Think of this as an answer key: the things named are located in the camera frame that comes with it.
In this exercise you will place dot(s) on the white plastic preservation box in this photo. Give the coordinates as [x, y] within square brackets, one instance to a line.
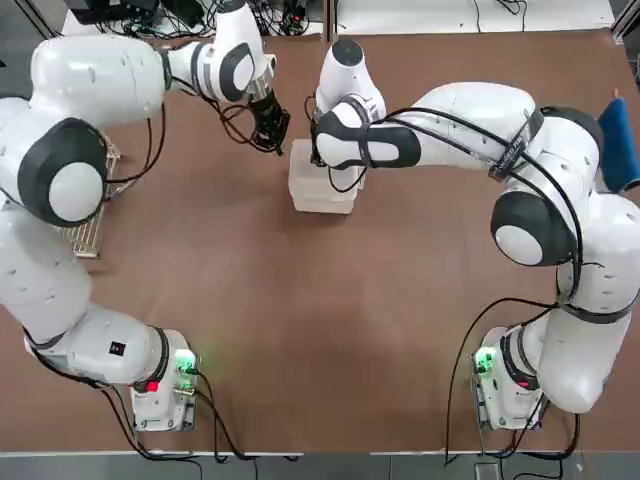
[325, 206]

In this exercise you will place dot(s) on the translucent plastic box lid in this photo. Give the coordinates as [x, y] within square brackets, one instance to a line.
[305, 180]

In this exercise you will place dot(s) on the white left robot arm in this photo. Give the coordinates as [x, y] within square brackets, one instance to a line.
[65, 280]

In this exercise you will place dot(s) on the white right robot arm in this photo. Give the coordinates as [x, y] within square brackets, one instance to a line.
[565, 350]

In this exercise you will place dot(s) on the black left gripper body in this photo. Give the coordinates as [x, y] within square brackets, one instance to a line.
[267, 112]

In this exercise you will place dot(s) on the aluminium frame post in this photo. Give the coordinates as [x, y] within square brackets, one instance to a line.
[627, 17]
[330, 20]

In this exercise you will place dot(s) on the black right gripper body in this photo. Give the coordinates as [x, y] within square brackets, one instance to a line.
[318, 156]

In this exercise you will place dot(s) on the blue cloth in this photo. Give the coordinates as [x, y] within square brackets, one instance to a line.
[617, 145]

